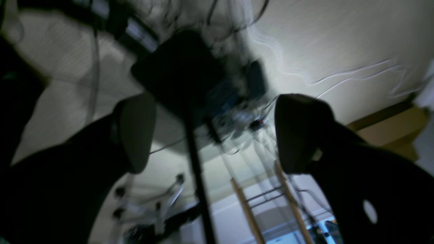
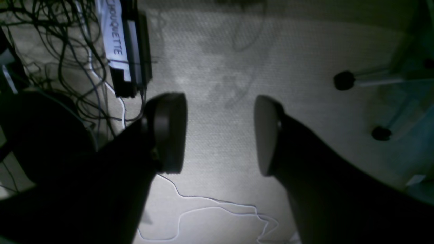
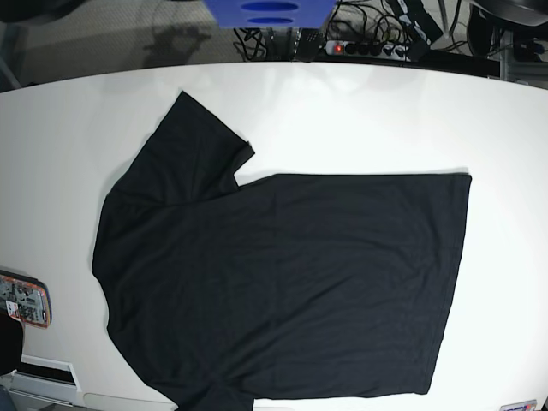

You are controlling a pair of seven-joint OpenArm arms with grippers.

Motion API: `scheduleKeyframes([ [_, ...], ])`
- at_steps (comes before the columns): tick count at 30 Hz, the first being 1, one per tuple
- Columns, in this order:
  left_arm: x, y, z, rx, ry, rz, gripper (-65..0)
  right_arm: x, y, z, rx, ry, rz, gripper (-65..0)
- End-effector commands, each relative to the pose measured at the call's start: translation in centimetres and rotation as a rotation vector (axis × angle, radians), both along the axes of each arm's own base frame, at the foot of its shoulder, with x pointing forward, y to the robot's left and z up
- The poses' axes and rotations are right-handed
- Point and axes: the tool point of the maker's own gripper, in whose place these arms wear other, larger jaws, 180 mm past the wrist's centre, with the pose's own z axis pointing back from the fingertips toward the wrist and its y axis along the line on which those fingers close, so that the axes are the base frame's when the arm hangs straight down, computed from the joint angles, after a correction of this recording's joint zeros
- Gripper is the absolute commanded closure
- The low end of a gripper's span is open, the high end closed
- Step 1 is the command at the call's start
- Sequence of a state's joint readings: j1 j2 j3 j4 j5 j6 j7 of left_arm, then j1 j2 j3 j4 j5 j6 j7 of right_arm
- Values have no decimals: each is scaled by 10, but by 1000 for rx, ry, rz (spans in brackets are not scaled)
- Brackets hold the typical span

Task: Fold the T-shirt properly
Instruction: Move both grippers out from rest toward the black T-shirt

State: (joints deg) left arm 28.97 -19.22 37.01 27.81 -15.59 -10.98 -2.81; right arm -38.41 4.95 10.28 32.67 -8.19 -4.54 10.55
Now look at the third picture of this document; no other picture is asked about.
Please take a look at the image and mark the white power strip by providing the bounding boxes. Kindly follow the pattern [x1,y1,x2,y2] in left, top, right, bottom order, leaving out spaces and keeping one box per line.
[325,40,410,62]

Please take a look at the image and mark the orange clear parts box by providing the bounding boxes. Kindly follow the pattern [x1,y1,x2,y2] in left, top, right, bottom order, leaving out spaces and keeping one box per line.
[1,270,52,329]

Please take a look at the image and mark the tangled black cables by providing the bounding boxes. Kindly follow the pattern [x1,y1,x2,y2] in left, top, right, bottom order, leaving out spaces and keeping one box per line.
[233,26,296,63]

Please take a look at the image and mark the blue plastic crate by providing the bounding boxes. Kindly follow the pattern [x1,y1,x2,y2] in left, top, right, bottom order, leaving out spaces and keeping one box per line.
[204,0,336,28]

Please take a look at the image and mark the small card at edge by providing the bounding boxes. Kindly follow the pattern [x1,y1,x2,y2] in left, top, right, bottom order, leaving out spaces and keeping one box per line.
[499,400,538,411]

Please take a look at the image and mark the black power adapter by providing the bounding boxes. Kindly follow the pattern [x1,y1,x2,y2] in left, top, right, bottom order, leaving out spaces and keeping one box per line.
[295,28,324,63]

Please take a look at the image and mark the black chair back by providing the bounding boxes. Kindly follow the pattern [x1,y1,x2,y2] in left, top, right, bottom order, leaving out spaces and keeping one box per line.
[0,313,24,376]

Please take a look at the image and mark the black T-shirt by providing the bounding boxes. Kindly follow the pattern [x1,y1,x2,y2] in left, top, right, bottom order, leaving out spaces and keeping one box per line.
[92,93,472,410]

